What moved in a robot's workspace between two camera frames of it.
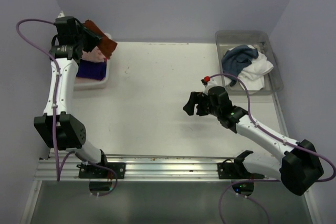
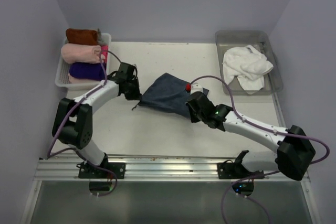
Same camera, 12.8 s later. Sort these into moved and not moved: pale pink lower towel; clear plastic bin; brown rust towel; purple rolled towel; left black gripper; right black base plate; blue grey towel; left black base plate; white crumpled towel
Moved: left black gripper; brown rust towel; blue grey towel
Not moved: pale pink lower towel; white crumpled towel; purple rolled towel; left black base plate; clear plastic bin; right black base plate
